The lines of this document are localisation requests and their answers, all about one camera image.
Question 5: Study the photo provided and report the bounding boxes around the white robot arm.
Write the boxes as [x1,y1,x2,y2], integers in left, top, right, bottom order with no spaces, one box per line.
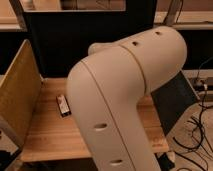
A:
[66,26,187,171]

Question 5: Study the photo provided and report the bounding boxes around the dark right side panel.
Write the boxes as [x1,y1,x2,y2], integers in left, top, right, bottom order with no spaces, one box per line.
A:
[151,72,198,135]

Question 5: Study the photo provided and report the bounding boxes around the black and red eraser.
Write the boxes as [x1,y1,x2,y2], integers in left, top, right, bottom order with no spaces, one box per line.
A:
[56,94,71,117]

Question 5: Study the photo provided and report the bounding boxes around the power strip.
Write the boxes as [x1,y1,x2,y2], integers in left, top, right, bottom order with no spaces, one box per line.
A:
[193,77,213,91]

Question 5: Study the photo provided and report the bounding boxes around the black floor cables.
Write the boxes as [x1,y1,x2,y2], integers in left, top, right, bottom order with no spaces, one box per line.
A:
[172,56,213,171]

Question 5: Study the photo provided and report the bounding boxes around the black back panel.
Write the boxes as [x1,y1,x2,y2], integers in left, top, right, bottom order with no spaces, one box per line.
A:
[24,0,157,77]

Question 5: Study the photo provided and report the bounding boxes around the wooden left side panel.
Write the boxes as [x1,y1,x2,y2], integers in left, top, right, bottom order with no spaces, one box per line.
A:
[0,39,42,147]

